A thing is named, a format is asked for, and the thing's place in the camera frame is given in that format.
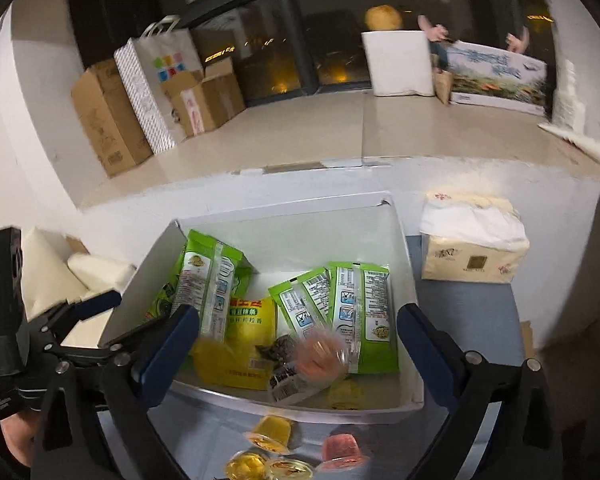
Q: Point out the large brown cardboard box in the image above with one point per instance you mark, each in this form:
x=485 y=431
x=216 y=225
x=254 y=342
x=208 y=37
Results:
x=105 y=120

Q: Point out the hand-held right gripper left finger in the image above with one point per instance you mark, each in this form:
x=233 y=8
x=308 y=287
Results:
x=167 y=355

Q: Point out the green snack packet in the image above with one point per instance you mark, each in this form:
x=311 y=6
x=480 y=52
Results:
x=300 y=300
x=210 y=280
x=365 y=320

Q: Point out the cream sofa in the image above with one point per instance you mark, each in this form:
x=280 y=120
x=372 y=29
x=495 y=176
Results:
x=45 y=270

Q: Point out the pink jelly cup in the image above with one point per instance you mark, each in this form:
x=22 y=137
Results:
x=320 y=357
x=342 y=452

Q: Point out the black framed window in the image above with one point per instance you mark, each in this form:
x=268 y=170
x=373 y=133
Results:
x=305 y=35

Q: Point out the person's left hand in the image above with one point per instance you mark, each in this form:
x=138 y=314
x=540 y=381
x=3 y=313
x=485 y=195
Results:
x=17 y=435

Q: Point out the white foam box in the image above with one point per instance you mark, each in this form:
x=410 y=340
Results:
x=397 y=62

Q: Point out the white rolled paper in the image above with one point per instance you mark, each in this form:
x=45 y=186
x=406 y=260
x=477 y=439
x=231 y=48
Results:
x=575 y=142

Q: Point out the white dotted paper bag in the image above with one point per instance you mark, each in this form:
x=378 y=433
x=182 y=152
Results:
x=155 y=80

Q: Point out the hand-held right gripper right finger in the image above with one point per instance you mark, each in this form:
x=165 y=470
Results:
x=427 y=355

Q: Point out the beige tissue pack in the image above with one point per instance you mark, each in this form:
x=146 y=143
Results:
x=472 y=245

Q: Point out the green packet with dark picture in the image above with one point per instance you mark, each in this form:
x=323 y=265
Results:
x=161 y=305

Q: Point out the printed landscape gift box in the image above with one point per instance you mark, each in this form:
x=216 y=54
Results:
x=500 y=80

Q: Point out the yellow snack packet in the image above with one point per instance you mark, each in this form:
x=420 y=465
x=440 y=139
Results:
x=245 y=345

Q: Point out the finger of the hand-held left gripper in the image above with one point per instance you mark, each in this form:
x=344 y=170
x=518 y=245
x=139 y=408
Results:
x=95 y=305
x=130 y=337

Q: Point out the small pink ornament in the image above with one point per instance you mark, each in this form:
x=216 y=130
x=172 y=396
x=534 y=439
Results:
x=517 y=40

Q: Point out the small open cardboard box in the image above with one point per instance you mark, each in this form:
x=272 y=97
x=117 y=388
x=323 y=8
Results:
x=210 y=100

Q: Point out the white plastic bottle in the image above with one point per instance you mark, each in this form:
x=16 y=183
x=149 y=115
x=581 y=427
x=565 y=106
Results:
x=566 y=92

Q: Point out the small brown paper bag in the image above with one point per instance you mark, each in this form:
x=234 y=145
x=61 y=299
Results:
x=443 y=87

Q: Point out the white cardboard box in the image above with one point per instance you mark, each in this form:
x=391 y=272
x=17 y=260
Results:
x=280 y=240

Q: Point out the yellow pomelo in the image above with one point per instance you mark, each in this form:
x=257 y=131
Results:
x=384 y=17

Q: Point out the brown cardboard piece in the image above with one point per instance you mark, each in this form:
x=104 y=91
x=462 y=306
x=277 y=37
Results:
x=76 y=246

